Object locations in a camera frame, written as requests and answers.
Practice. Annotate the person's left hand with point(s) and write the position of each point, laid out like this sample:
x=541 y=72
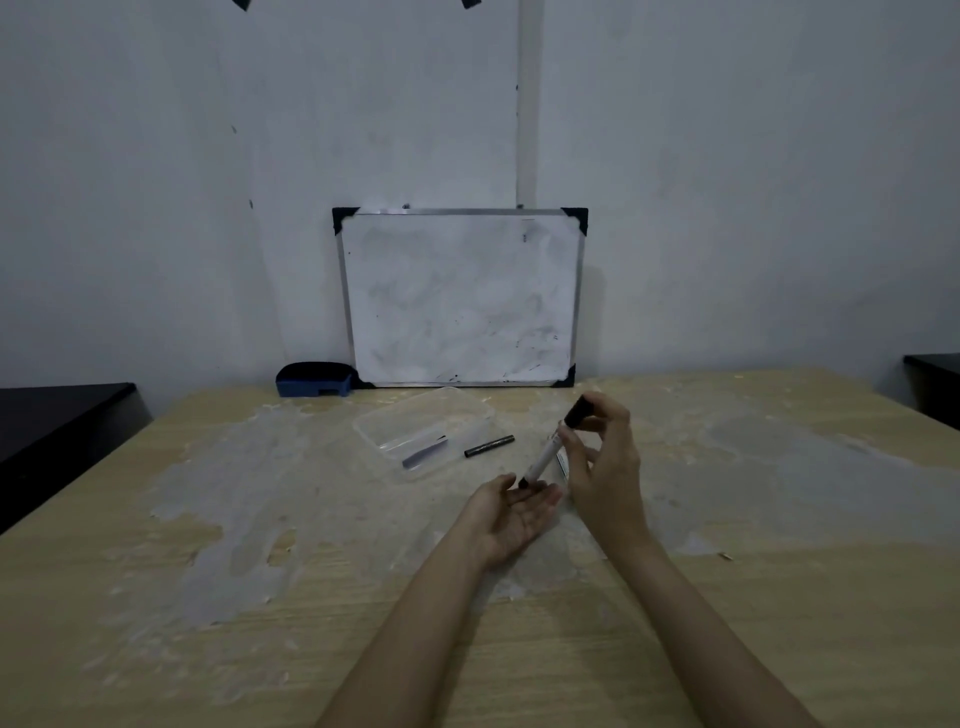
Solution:
x=510 y=521

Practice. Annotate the person's right hand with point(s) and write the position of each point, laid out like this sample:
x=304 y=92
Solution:
x=615 y=480

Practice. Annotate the person's left thumb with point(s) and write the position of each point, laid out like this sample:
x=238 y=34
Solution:
x=499 y=484

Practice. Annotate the person's right thumb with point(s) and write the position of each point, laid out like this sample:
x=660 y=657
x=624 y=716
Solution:
x=574 y=454

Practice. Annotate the white marker with black cap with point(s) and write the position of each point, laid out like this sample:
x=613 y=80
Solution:
x=546 y=454

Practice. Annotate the person's right forearm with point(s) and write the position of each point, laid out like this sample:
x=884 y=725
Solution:
x=697 y=637

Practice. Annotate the person's left forearm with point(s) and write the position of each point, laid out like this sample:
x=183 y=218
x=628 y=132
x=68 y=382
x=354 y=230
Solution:
x=420 y=637

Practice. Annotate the small clear plastic wrapper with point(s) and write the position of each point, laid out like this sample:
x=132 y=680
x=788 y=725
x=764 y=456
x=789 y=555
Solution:
x=562 y=471

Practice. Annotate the black marker pen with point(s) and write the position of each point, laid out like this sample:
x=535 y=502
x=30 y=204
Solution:
x=489 y=446

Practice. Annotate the dark pen in case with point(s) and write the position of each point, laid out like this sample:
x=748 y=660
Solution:
x=424 y=454

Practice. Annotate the clear plastic case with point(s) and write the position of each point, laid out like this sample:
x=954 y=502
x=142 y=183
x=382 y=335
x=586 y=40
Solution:
x=409 y=427

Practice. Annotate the white framed whiteboard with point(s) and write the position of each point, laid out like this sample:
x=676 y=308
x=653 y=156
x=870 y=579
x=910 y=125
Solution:
x=457 y=300

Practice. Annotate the blue whiteboard eraser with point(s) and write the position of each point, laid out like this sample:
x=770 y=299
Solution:
x=313 y=379

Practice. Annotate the black side table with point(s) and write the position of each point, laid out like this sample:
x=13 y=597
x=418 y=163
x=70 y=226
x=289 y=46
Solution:
x=52 y=427
x=937 y=386

